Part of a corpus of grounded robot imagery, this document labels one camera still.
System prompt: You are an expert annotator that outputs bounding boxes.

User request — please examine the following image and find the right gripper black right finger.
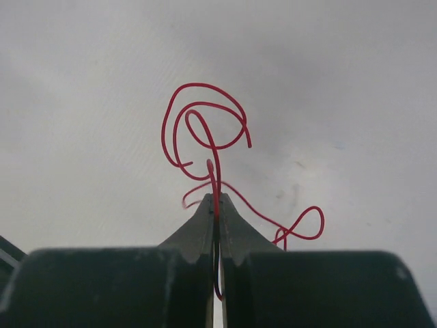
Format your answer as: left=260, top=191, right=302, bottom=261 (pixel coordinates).
left=219, top=194, right=434, bottom=327

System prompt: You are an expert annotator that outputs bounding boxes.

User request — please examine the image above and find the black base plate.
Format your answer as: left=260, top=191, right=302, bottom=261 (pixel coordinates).
left=0, top=236, right=27, bottom=274

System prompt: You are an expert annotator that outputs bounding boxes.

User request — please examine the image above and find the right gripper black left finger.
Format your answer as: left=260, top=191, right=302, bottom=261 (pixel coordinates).
left=1, top=195, right=214, bottom=327

